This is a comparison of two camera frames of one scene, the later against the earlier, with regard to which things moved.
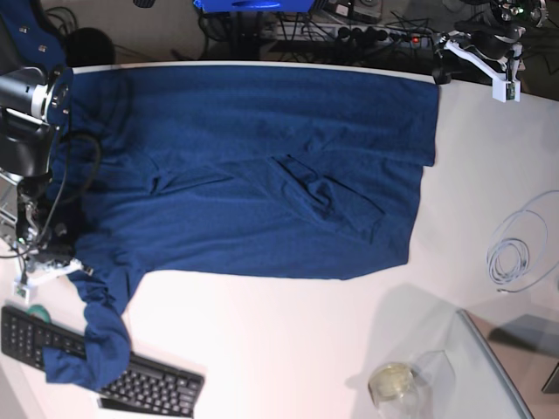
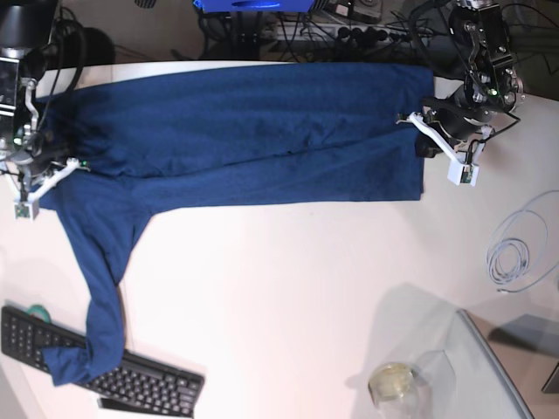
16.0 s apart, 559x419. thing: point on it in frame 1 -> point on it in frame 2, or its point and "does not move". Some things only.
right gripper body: x=62 y=253 -> x=44 y=154
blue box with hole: x=254 y=5 does not move
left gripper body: x=494 y=42 -> x=459 y=114
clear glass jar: x=396 y=392 does not move
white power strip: x=347 y=32 does not move
